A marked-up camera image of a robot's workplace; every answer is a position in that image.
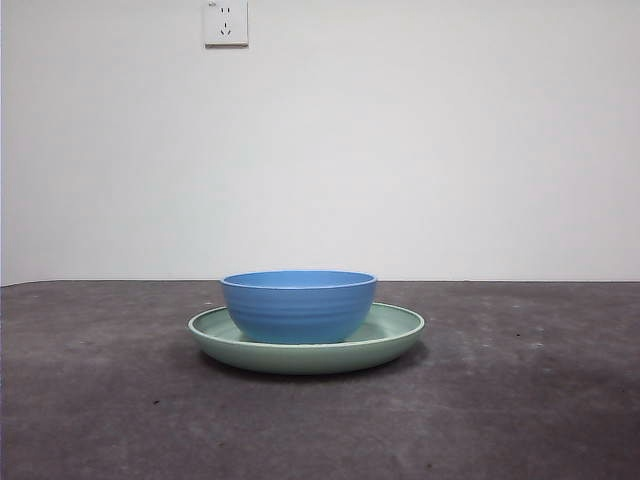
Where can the pale green plate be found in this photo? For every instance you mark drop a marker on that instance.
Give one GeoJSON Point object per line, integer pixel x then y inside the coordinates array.
{"type": "Point", "coordinates": [300, 360]}

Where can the blue ribbed bowl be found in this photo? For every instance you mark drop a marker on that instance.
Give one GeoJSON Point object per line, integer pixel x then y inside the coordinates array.
{"type": "Point", "coordinates": [300, 310]}

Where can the white wall socket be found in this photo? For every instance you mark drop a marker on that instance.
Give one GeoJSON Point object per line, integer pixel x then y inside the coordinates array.
{"type": "Point", "coordinates": [226, 25]}

